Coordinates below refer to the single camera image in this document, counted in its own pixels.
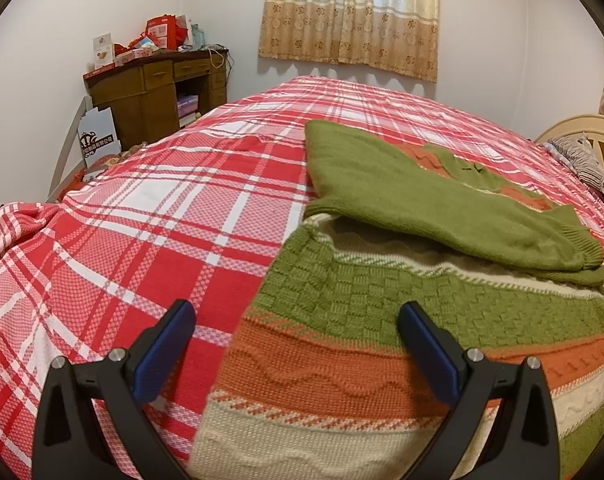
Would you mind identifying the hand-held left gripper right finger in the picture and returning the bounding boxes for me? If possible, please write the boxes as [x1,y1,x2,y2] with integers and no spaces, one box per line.
[398,301,569,480]

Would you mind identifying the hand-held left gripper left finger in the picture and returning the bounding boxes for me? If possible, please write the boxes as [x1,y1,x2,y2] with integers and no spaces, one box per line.
[32,299,197,480]

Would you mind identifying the green orange cream knitted sweater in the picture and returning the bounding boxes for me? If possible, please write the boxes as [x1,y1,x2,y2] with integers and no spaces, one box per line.
[189,120,604,480]

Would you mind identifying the red white plaid blanket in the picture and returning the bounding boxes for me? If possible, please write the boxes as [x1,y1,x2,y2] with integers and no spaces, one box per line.
[0,75,604,480]

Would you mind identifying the white blue cardboard box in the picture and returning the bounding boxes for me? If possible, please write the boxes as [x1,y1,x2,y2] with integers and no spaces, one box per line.
[76,106,122,171]

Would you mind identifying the patterned grey pillow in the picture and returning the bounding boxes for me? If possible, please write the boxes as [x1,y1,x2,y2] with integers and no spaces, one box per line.
[544,132,604,206]

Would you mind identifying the stack of pink purple books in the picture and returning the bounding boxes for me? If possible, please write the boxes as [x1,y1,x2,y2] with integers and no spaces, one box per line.
[177,94,201,127]

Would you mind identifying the brown wooden desk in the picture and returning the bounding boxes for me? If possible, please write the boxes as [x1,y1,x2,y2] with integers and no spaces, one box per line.
[83,49,231,152]

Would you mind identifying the cream wooden headboard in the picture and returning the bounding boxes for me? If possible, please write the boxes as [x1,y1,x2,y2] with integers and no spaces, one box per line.
[534,113,604,211]

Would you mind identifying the flat red box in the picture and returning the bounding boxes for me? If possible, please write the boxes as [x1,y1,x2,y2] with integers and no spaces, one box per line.
[83,62,117,80]

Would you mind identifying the white picture box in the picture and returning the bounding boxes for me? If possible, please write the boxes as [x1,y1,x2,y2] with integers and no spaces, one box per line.
[92,33,115,70]

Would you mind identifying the red gift bag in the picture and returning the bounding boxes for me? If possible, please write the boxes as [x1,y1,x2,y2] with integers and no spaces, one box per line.
[146,14,190,51]

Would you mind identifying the grey metal frame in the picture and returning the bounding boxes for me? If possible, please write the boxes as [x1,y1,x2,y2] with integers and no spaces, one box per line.
[46,95,95,204]

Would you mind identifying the white cable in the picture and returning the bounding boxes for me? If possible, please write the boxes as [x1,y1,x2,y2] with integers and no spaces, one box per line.
[202,44,233,75]

